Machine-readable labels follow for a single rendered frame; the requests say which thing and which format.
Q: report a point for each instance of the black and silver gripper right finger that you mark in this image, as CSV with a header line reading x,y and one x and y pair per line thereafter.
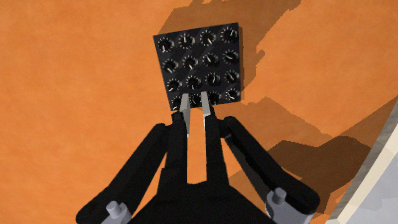
x,y
287,200

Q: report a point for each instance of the black knob box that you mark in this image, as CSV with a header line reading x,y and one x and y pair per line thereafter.
x,y
204,63

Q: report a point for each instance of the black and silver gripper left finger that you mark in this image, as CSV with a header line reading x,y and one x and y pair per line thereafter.
x,y
117,203

